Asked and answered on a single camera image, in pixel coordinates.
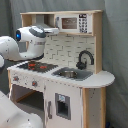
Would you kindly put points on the white toy microwave door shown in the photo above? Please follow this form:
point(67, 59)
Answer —
point(74, 23)

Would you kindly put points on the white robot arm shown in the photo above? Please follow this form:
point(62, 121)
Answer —
point(27, 45)

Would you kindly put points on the grey toy sink basin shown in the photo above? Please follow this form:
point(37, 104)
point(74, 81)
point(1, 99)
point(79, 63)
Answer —
point(71, 73)

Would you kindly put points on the black toy faucet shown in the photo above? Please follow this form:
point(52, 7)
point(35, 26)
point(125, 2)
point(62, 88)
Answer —
point(82, 63)

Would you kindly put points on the black toy stovetop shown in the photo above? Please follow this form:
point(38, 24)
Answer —
point(37, 66)

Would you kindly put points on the right grey stove knob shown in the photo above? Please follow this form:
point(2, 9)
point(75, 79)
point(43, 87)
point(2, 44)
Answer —
point(34, 83)

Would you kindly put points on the grey stove knob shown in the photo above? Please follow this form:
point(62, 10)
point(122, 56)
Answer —
point(34, 83)
point(15, 78)

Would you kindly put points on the grey ice dispenser panel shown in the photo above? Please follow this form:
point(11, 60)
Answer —
point(63, 108)

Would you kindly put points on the grey range hood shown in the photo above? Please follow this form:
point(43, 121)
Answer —
point(50, 30)

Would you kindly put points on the left grey stove knob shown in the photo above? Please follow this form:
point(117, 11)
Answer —
point(15, 78)

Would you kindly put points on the wooden toy kitchen frame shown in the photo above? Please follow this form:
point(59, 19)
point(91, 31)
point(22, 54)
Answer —
point(87, 97)

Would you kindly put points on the grey cabinet door handle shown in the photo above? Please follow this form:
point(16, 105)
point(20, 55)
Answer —
point(49, 110)

